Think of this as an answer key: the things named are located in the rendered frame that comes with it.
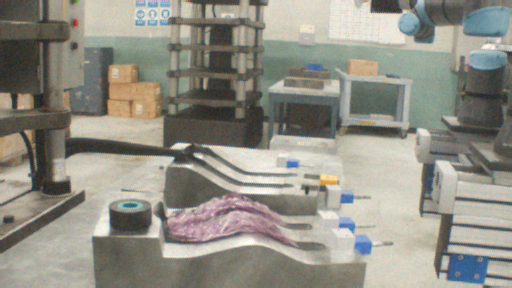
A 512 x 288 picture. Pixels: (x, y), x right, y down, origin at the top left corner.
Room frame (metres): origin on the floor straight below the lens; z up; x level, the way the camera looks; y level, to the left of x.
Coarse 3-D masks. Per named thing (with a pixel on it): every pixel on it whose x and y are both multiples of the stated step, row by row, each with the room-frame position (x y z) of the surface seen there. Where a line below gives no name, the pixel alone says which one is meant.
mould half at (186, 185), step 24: (168, 168) 1.20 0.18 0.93; (192, 168) 1.19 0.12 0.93; (216, 168) 1.28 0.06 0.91; (240, 168) 1.37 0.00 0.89; (264, 168) 1.41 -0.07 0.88; (168, 192) 1.20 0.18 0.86; (192, 192) 1.19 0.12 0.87; (216, 192) 1.18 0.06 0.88; (240, 192) 1.17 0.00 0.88; (264, 192) 1.16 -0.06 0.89; (288, 192) 1.16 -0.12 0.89; (312, 192) 1.16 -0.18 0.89
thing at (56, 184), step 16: (48, 0) 1.36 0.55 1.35; (48, 16) 1.36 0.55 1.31; (48, 48) 1.36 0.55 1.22; (48, 64) 1.36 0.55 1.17; (48, 80) 1.36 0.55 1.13; (48, 96) 1.36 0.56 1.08; (48, 144) 1.36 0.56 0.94; (64, 144) 1.39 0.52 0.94; (48, 160) 1.36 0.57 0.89; (64, 160) 1.38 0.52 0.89; (48, 176) 1.36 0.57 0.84; (64, 176) 1.38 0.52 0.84; (48, 192) 1.34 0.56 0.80; (64, 192) 1.36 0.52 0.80
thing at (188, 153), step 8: (192, 144) 1.39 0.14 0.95; (184, 152) 1.29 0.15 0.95; (192, 152) 1.34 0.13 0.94; (200, 152) 1.35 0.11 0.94; (208, 152) 1.38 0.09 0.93; (176, 160) 1.26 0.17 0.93; (184, 160) 1.24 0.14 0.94; (192, 160) 1.24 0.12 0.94; (200, 160) 1.27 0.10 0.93; (224, 160) 1.37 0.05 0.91; (208, 168) 1.26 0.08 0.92; (232, 168) 1.36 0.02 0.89; (224, 176) 1.26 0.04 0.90; (256, 176) 1.32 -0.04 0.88; (264, 176) 1.32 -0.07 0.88; (272, 176) 1.31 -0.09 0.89; (280, 176) 1.32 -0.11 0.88; (288, 176) 1.31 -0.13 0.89; (296, 176) 1.32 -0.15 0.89; (232, 184) 1.22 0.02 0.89; (240, 184) 1.25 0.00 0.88; (248, 184) 1.25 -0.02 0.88; (256, 184) 1.24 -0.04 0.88; (264, 184) 1.24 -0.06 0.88; (272, 184) 1.24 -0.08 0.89; (280, 184) 1.23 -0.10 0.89; (288, 184) 1.23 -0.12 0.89
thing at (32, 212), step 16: (0, 192) 1.35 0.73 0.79; (16, 192) 1.36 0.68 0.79; (32, 192) 1.37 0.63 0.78; (80, 192) 1.41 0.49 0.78; (0, 208) 1.22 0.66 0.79; (16, 208) 1.22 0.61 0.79; (32, 208) 1.23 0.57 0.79; (48, 208) 1.24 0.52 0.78; (64, 208) 1.31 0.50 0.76; (0, 224) 1.10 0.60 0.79; (16, 224) 1.11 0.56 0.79; (32, 224) 1.15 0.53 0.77; (0, 240) 1.02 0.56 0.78; (16, 240) 1.08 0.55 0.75
